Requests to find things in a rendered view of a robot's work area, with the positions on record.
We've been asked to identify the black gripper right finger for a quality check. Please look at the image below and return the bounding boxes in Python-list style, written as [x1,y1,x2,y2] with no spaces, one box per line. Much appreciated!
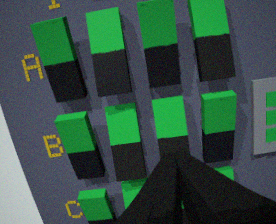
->
[174,151,276,224]

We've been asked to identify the grey switch panel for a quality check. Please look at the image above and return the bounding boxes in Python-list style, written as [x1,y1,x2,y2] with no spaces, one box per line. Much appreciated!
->
[0,0,276,224]

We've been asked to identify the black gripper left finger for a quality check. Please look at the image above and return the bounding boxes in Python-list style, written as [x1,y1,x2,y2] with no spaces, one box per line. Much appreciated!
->
[114,152,183,224]

